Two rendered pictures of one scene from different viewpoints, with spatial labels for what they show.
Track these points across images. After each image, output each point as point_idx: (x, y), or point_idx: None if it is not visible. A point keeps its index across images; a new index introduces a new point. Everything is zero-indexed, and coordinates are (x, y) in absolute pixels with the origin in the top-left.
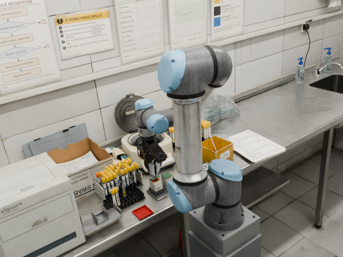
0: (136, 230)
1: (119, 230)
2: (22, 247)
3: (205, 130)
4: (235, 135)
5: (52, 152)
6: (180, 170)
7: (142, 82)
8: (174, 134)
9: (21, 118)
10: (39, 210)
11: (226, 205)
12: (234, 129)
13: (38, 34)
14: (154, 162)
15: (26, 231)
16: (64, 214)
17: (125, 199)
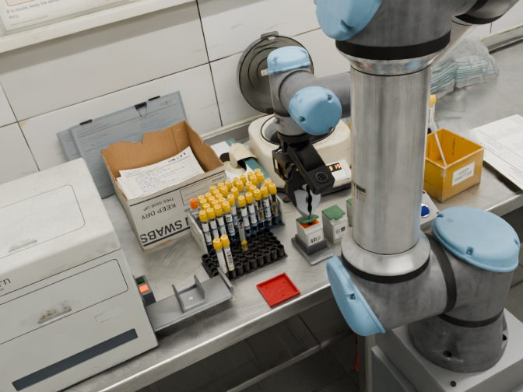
0: (262, 327)
1: (226, 326)
2: (23, 358)
3: None
4: (486, 127)
5: (114, 148)
6: (361, 240)
7: (296, 7)
8: (352, 152)
9: (52, 80)
10: (50, 292)
11: (468, 321)
12: (483, 111)
13: None
14: (308, 189)
15: (28, 330)
16: (107, 298)
17: (245, 257)
